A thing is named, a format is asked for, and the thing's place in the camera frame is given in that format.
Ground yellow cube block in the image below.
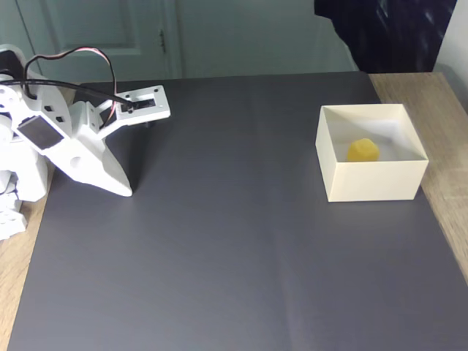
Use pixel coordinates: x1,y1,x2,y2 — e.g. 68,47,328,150
346,137,382,162

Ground white open cardboard box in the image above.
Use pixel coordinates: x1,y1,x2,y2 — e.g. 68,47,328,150
314,103,430,203

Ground dark grey table mat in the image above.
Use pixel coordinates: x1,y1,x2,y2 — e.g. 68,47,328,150
7,71,468,351

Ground black cloth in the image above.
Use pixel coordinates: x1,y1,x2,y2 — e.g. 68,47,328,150
313,0,458,74

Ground black camera cable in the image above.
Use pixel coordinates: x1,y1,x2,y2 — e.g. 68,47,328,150
0,78,135,113

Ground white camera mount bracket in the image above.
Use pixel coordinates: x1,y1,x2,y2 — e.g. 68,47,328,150
69,84,172,143

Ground red white black servo cable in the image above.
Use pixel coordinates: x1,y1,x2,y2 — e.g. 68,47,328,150
23,46,119,128

